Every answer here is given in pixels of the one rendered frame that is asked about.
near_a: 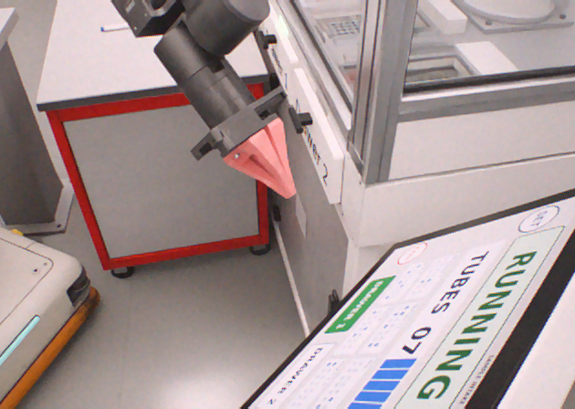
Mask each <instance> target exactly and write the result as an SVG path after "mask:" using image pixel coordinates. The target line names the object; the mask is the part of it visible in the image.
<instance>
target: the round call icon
mask: <svg viewBox="0 0 575 409"><path fill-rule="evenodd" d="M433 241H434V239H431V241H427V242H424V243H420V244H417V245H413V246H409V247H408V248H407V249H405V251H404V252H403V254H402V255H401V256H400V257H399V258H398V259H397V260H396V262H395V263H394V264H393V265H392V266H391V267H390V268H393V267H396V266H400V265H403V264H409V263H413V262H415V261H416V260H417V259H418V258H419V257H420V256H421V254H422V253H423V252H424V251H425V250H426V249H427V247H429V246H430V245H431V244H432V243H433Z"/></svg>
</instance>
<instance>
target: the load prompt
mask: <svg viewBox="0 0 575 409"><path fill-rule="evenodd" d="M566 226H567V225H560V226H556V227H552V228H548V229H544V230H540V231H537V233H533V234H529V235H525V236H517V237H516V238H515V239H514V241H513V242H512V243H511V245H510V246H509V249H508V250H507V252H506V253H505V254H504V256H502V258H501V259H500V260H499V262H498V264H497V266H496V267H495V269H494V270H492V271H491V273H490V274H489V276H488V277H487V279H486V281H485V283H484V284H483V285H482V287H481V288H480V289H479V290H478V291H477V294H476V295H475V297H474V298H473V299H472V300H471V301H470V302H469V304H468V305H467V306H466V308H465V311H464V312H463V313H462V315H461V316H460V318H459V319H458V320H457V322H455V323H454V326H453V327H452V329H451V330H449V332H448V333H447V335H446V336H445V337H444V339H443V341H442V343H441V344H439V346H438V347H437V348H436V350H435V351H434V353H433V354H432V356H431V357H430V359H429V361H428V362H427V364H425V365H424V366H423V368H422V369H421V370H420V371H419V373H418V374H417V375H416V378H415V379H414V381H413V382H412V383H411V384H410V385H409V387H408V388H407V389H406V391H405V392H404V393H403V395H402V398H401V399H400V400H399V402H398V403H396V405H395V406H394V407H393V409H451V408H452V406H453V404H454V403H455V401H456V398H457V397H458V395H459V394H460V393H461V391H462V390H464V388H465V386H466V385H467V383H468V381H469V380H470V377H471V376H472V374H473V373H474V371H475V369H476V367H478V366H479V364H480V363H481V361H483V359H484V356H485V355H486V353H487V351H488V350H489V348H490V347H491V345H492V343H493V342H494V341H495V340H496V338H497V336H498V334H499V332H500V331H501V330H502V329H503V327H504V326H505V324H506V323H507V319H508V318H509V316H510V315H511V313H512V312H513V310H515V309H516V307H517V305H518V303H519V302H520V300H521V299H522V297H523V295H524V294H525V292H526V291H527V289H528V286H529V285H530V283H531V281H532V280H533V278H534V277H535V276H536V275H537V273H538V270H539V268H540V267H541V266H542V265H543V264H544V262H545V261H546V259H547V257H548V256H549V254H550V251H551V250H552V248H553V247H554V246H555V244H556V243H557V241H558V240H559V238H560V236H561V233H562V232H563V230H564V229H565V227H566Z"/></svg>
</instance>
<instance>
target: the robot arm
mask: <svg viewBox="0 0 575 409"><path fill-rule="evenodd" d="M110 1H111V3H112V4H113V6H114V7H115V9H116V10H117V12H118V13H119V15H120V17H121V18H122V19H123V20H124V21H125V22H126V23H127V24H128V26H129V27H130V29H131V32H132V34H133V35H134V36H135V38H137V37H157V36H162V38H161V40H160V41H159V42H158V43H157V44H156V46H155V47H154V50H153V52H154V53H155V55H156V57H157V58H158V59H159V60H160V61H161V63H162V64H163V66H164V67H165V68H166V70H167V71H168V72H169V74H170V75H171V77H172V79H173V81H174V82H175V83H176V85H178V86H179V88H180V89H181V90H182V91H183V93H184V95H185V96H186V98H187V99H188V100H189V102H190V103H191V104H192V106H193V108H194V109H195V110H197V112H198V113H199V115H200V117H201V118H202V120H203V121H204V123H205V124H206V125H207V127H208V128H209V129H210V131H209V132H208V133H207V134H206V135H205V136H204V137H203V138H202V139H201V140H200V141H199V142H198V143H197V144H196V145H195V146H194V147H193V148H192V149H191V150H190V152H191V153H192V155H193V156H194V159H195V160H196V161H197V162H198V161H201V160H202V159H203V157H204V156H205V155H206V154H207V153H209V152H210V151H211V150H217V149H218V150H219V151H220V153H221V154H220V155H221V156H222V159H223V160H224V162H225V163H226V164H227V165H230V166H232V167H234V168H236V169H237V170H239V171H241V173H245V174H247V175H249V176H251V177H253V178H256V179H257V180H259V181H261V182H263V183H264V184H266V185H267V186H269V187H270V188H271V189H273V190H274V191H276V192H277V193H279V194H282V195H283V196H285V197H286V199H288V198H289V197H290V196H291V195H293V194H295V193H296V192H297V191H296V187H295V183H293V180H292V176H291V171H290V169H289V165H288V153H287V145H286V138H285V130H284V123H283V121H281V120H280V119H279V117H278V116H277V114H276V113H274V114H272V115H271V116H269V115H270V114H271V113H270V111H269V109H270V108H272V107H273V106H275V105H276V104H279V102H282V101H283V100H284V99H285V98H286V97H287V96H288V95H287V93H286V92H285V91H284V90H283V87H282V86H278V87H277V89H274V90H273V91H271V92H270V93H268V94H267V95H265V96H263V97H262V98H260V99H259V100H256V98H255V97H254V95H252V94H251V92H250V91H249V90H248V88H247V87H246V84H245V83H244V81H243V80H242V79H241V78H240V77H239V75H237V74H236V72H235V71H234V68H233V67H232V65H231V64H230V63H229V61H228V60H227V59H226V57H225V56H227V55H229V54H231V53H232V52H233V51H234V49H235V48H237V47H238V46H239V45H240V44H241V43H242V42H243V41H244V40H245V39H246V38H247V37H248V36H249V35H251V34H252V33H253V32H254V30H255V29H256V28H257V27H258V26H259V25H260V24H261V23H262V22H263V21H264V20H266V19H267V18H268V17H269V14H270V5H269V2H268V0H110Z"/></svg>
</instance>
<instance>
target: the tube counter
mask: <svg viewBox="0 0 575 409"><path fill-rule="evenodd" d="M445 324H446V323H439V324H429V325H420V326H410V327H409V328H408V329H407V331H406V332H405V333H404V335H403V336H402V337H401V338H400V339H399V340H398V341H397V342H396V344H395V345H394V346H393V347H392V350H391V351H390V353H389V354H388V355H387V356H385V358H384V359H383V360H382V362H381V363H380V364H379V366H378V368H377V369H376V370H375V372H374V373H372V374H371V376H370V377H369V378H368V379H367V381H366V382H365V383H364V385H363V386H362V387H361V389H360V390H359V391H358V392H356V394H355V395H354V396H353V397H352V399H351V400H350V402H349V403H348V404H347V405H346V408H345V409H383V407H384V406H385V405H386V404H387V403H388V402H389V400H390V399H391V397H392V396H393V393H395V392H396V391H397V389H398V388H399V387H400V385H401V384H402V382H403V381H404V379H405V378H406V377H407V375H408V374H409V373H410V372H411V370H412V369H413V367H414V366H415V364H416V363H417V362H418V361H419V360H420V359H421V357H422V355H424V353H425V352H426V351H427V349H428V348H429V346H430V345H431V344H432V342H433V341H434V338H435V337H436V336H438V334H439V333H440V331H441V330H442V329H443V327H444V326H445Z"/></svg>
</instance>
